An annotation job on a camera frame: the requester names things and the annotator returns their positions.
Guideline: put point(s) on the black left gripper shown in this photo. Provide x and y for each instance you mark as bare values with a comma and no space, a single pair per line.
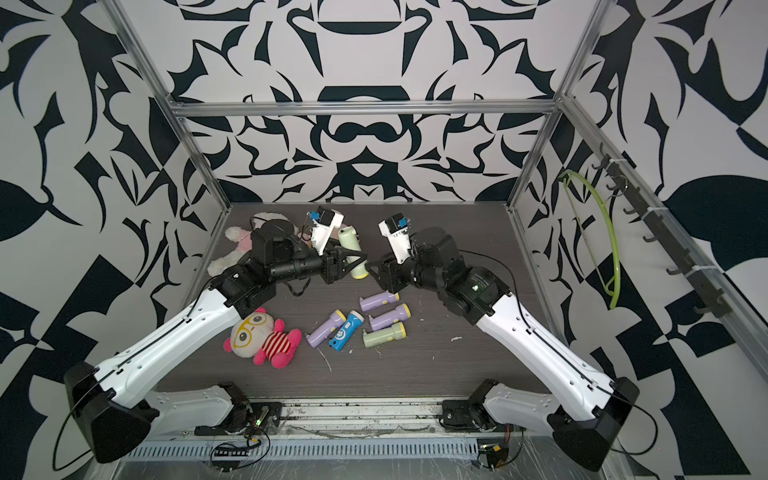
332,262

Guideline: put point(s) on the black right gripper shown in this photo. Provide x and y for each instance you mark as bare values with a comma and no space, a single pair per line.
389,273

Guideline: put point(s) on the purple flashlight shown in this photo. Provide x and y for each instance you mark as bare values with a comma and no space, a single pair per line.
370,303
399,314
326,329

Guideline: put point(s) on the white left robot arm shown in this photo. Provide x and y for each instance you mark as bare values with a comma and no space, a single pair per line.
115,404

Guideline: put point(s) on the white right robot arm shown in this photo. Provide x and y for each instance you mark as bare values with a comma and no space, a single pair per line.
583,410

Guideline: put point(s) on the blue flashlight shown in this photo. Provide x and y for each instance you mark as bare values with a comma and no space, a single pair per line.
346,331

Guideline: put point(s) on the white teddy pink shirt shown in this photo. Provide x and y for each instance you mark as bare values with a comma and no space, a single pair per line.
241,238

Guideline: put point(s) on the glasses doll plush toy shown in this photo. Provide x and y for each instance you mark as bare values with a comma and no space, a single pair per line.
264,339

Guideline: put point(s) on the green curved tube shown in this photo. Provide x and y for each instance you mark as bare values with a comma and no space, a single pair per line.
611,286

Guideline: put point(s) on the black hook rack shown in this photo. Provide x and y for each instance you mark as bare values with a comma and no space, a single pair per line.
666,231

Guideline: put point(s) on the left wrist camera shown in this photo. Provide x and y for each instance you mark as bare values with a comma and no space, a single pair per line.
324,222

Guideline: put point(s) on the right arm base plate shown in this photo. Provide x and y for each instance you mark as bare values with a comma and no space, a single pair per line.
464,416

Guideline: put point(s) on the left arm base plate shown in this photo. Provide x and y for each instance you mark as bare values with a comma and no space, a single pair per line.
259,415

